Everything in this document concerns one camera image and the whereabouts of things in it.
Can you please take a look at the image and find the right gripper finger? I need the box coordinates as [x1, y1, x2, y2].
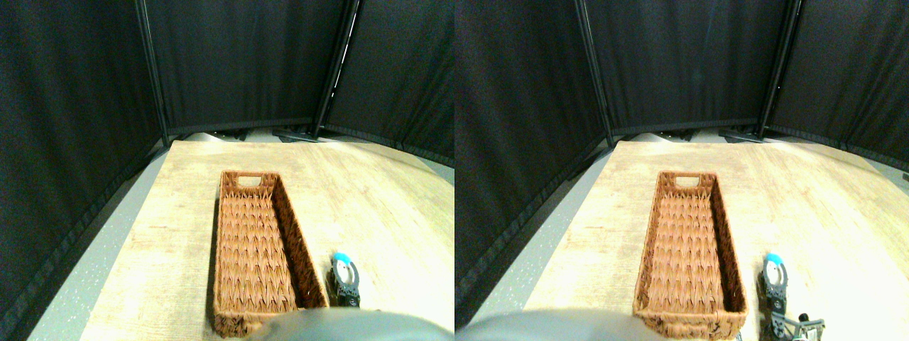
[330, 259, 361, 293]
[761, 259, 790, 293]

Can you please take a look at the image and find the brown wicker basket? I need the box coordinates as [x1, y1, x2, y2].
[211, 170, 330, 338]
[633, 170, 749, 339]

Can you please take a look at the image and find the curtain stand foot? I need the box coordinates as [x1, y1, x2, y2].
[717, 128, 766, 144]
[272, 128, 322, 144]

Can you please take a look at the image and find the curtain stand pole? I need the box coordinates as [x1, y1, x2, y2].
[575, 0, 616, 148]
[135, 0, 172, 147]
[311, 0, 363, 139]
[756, 0, 804, 139]

